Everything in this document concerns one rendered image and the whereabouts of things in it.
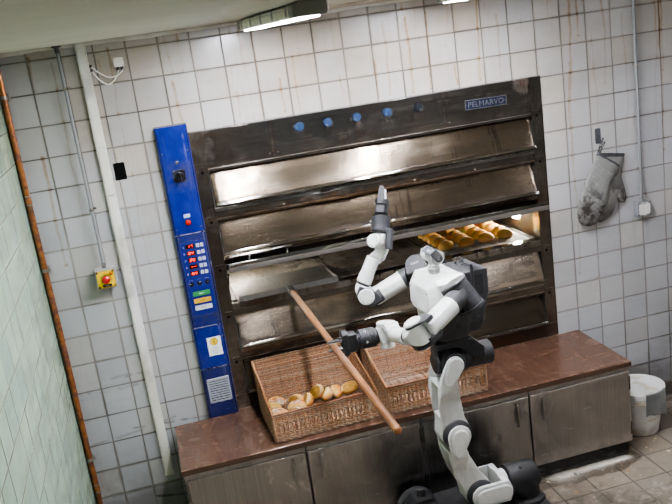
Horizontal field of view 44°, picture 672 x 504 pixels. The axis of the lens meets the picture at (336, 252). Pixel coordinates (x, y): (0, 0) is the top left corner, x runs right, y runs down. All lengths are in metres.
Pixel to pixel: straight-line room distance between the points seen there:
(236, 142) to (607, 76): 2.11
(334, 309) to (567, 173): 1.54
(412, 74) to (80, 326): 2.16
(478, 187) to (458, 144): 0.27
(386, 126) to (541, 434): 1.84
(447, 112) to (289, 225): 1.05
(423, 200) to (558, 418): 1.37
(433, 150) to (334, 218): 0.65
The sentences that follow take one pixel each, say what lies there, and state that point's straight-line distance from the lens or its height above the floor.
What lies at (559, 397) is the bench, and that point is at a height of 0.47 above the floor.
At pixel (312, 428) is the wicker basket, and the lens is 4.21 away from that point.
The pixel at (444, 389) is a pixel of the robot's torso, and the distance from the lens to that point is 3.83.
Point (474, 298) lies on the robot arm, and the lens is 3.52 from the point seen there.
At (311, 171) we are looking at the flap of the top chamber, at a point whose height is 1.80.
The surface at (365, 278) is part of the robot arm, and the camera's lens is 3.88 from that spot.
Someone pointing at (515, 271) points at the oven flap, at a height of 1.02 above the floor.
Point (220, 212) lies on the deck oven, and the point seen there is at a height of 1.67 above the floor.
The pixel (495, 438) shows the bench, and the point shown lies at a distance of 4.54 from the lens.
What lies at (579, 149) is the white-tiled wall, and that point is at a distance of 4.93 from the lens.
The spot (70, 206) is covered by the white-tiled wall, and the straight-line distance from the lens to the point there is 4.29.
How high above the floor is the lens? 2.50
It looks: 15 degrees down
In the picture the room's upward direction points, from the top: 8 degrees counter-clockwise
